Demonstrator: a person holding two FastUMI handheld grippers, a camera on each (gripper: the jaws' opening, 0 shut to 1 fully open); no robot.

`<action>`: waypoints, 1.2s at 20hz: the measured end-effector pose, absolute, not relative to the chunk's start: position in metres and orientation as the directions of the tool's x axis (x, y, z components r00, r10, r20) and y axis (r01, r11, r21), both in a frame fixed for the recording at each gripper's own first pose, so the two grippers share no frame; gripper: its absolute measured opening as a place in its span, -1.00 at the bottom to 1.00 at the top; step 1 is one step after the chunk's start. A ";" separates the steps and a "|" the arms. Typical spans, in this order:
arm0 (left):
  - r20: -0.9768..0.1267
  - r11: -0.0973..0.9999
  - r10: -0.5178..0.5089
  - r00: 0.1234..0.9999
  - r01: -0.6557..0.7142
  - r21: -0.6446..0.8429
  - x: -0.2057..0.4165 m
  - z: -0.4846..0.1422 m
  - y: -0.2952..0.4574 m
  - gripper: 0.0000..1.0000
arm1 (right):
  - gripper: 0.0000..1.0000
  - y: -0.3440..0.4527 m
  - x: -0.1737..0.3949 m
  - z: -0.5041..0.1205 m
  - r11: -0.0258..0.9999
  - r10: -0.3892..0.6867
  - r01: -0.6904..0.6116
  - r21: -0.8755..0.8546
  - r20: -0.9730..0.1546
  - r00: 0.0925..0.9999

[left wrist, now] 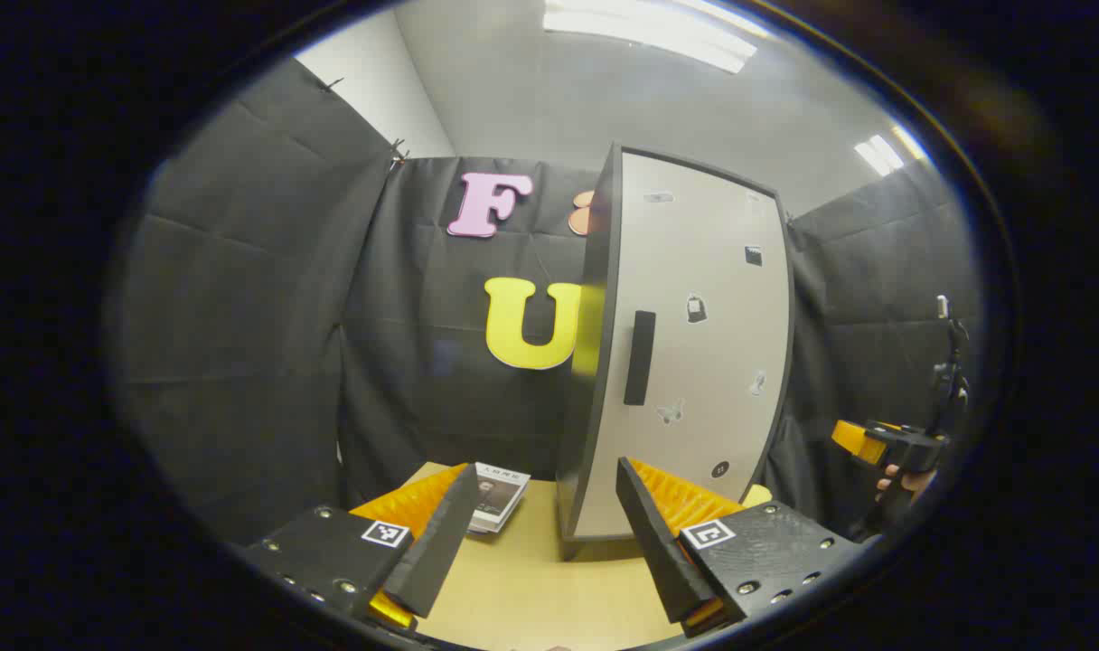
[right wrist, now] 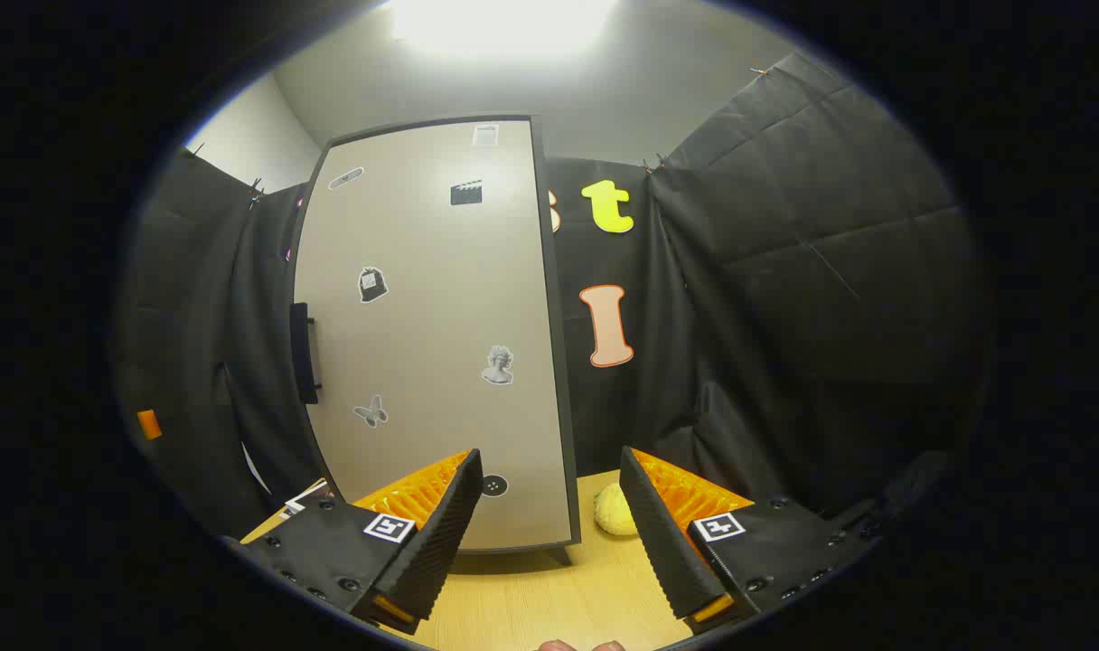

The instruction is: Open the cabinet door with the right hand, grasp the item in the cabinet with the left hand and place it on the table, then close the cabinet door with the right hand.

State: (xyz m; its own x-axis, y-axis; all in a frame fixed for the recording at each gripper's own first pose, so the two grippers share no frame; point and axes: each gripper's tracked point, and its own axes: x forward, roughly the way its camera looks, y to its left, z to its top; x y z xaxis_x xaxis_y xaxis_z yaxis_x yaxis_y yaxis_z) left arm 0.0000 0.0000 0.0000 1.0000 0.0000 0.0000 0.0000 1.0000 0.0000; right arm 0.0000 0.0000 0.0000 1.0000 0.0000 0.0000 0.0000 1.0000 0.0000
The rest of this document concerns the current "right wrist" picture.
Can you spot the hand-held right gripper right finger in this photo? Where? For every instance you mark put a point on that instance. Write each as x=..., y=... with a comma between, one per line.
x=662, y=542

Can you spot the yellow round coaster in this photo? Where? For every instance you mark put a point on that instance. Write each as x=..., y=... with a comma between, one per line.
x=615, y=511

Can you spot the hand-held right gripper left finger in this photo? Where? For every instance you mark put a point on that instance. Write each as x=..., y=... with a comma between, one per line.
x=441, y=542

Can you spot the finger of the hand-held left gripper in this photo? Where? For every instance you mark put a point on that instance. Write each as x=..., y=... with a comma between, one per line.
x=149, y=424

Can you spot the black backdrop cloth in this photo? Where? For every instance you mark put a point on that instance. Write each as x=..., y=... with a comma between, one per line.
x=784, y=271

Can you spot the ceiling light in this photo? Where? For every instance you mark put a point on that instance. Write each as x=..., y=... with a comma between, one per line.
x=504, y=23

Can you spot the grey cabinet door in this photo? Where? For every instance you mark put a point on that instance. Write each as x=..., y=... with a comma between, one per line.
x=423, y=316

